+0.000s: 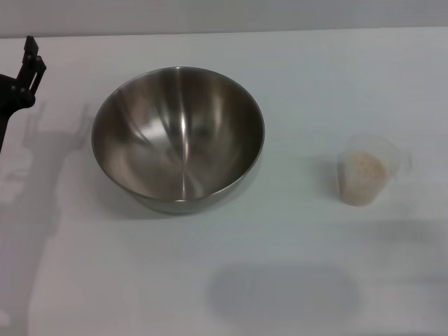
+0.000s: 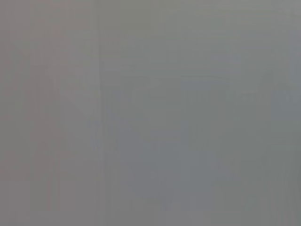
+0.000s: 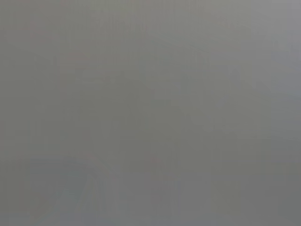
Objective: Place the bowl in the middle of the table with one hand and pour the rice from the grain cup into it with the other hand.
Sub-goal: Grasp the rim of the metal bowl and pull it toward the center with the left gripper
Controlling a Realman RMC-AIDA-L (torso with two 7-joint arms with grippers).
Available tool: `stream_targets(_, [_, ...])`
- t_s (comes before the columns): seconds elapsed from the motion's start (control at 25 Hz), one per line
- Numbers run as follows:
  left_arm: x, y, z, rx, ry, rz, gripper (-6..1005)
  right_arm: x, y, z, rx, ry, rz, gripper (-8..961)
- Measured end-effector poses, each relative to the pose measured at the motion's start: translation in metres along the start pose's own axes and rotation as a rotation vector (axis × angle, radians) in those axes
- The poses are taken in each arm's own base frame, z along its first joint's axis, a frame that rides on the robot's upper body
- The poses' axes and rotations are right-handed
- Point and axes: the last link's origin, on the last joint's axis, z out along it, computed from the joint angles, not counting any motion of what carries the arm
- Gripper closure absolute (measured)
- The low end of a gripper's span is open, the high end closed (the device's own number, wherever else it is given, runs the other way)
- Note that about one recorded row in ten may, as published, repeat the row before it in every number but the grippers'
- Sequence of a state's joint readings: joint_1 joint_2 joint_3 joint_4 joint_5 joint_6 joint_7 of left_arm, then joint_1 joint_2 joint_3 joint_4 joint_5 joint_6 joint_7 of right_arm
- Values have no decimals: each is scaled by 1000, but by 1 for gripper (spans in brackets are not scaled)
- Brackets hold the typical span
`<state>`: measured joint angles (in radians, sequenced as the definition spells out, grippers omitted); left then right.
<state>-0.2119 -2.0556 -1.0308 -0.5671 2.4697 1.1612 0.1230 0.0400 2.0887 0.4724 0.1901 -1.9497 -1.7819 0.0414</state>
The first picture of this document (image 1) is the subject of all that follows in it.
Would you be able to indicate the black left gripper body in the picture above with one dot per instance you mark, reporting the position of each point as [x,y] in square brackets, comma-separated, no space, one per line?
[3,105]

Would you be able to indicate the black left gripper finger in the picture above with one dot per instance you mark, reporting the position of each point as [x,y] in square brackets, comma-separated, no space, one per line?
[29,77]

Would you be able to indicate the stainless steel mixing bowl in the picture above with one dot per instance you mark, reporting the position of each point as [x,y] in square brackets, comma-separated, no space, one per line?
[175,140]

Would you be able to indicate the white rice grains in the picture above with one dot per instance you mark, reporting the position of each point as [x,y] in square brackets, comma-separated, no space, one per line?
[365,169]

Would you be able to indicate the clear plastic measuring cup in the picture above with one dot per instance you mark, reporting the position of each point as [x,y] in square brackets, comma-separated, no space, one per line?
[364,196]

